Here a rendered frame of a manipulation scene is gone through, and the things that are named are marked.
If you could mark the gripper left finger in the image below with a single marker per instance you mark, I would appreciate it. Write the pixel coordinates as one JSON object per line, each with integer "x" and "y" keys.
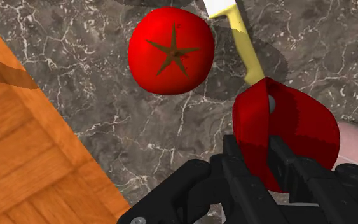
{"x": 197, "y": 186}

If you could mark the red rounded cup-shaped object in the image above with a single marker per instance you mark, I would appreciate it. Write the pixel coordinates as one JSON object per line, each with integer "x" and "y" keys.
{"x": 305, "y": 124}

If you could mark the red tomato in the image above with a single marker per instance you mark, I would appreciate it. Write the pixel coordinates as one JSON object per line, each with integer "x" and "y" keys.
{"x": 171, "y": 51}

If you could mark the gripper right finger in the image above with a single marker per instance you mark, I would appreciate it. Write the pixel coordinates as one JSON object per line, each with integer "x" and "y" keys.
{"x": 330, "y": 192}

